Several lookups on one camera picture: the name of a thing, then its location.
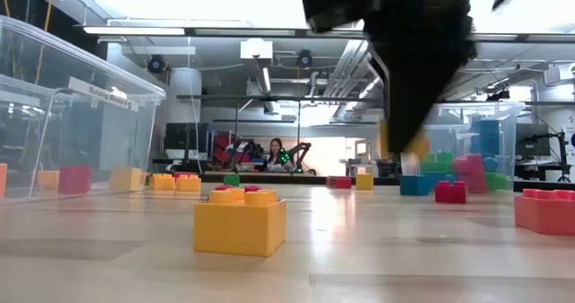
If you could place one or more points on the clear labelled plastic bin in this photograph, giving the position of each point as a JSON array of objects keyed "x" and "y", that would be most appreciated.
[{"x": 27, "y": 114}]

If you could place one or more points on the long ceiling light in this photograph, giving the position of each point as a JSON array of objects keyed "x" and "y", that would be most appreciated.
[{"x": 135, "y": 30}]

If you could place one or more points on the green two-stud block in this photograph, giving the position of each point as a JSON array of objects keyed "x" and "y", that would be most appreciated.
[
  {"x": 496, "y": 181},
  {"x": 438, "y": 161}
]

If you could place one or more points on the black monitor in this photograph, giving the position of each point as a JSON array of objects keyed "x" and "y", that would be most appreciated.
[
  {"x": 186, "y": 136},
  {"x": 532, "y": 139}
]

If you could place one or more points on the small green block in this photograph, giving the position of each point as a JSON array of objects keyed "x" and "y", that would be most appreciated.
[
  {"x": 231, "y": 180},
  {"x": 147, "y": 180}
]

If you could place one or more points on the small dark red block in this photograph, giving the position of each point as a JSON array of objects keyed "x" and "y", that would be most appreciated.
[{"x": 233, "y": 188}]

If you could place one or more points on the long blue block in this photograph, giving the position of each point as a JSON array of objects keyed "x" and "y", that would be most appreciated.
[{"x": 485, "y": 137}]

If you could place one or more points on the small blue block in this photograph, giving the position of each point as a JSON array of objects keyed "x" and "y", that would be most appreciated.
[{"x": 415, "y": 185}]

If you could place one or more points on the black monitor stand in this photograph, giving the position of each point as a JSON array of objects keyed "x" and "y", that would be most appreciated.
[{"x": 560, "y": 154}]

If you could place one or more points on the medium blue block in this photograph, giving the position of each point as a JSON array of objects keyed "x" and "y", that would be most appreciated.
[{"x": 438, "y": 180}]

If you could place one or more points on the small orange block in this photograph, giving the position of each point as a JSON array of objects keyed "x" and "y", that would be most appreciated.
[
  {"x": 545, "y": 213},
  {"x": 2, "y": 180}
]

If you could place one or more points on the large red block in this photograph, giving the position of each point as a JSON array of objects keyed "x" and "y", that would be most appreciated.
[{"x": 470, "y": 173}]

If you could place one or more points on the black round ceiling fixture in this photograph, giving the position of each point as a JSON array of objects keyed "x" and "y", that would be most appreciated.
[
  {"x": 304, "y": 59},
  {"x": 157, "y": 64}
]

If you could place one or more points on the small yellow block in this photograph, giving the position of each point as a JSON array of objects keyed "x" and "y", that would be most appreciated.
[
  {"x": 240, "y": 226},
  {"x": 162, "y": 182},
  {"x": 364, "y": 182},
  {"x": 48, "y": 180},
  {"x": 420, "y": 148},
  {"x": 127, "y": 178},
  {"x": 188, "y": 183}
]

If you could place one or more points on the red two-stud block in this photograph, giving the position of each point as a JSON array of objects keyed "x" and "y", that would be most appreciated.
[{"x": 75, "y": 179}]

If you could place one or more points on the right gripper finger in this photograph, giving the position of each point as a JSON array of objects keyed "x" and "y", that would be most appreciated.
[{"x": 418, "y": 91}]

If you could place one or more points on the blue two-stud block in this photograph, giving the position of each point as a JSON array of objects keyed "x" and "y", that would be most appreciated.
[{"x": 490, "y": 164}]

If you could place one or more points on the red storage rack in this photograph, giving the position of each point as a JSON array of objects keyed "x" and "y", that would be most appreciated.
[{"x": 224, "y": 146}]

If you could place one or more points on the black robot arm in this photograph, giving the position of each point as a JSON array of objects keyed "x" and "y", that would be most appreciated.
[
  {"x": 302, "y": 154},
  {"x": 245, "y": 152}
]

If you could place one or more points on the white ceiling box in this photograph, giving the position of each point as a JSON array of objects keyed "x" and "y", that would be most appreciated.
[{"x": 256, "y": 49}]

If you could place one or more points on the person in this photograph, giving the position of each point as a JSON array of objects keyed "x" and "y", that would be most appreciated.
[{"x": 275, "y": 152}]

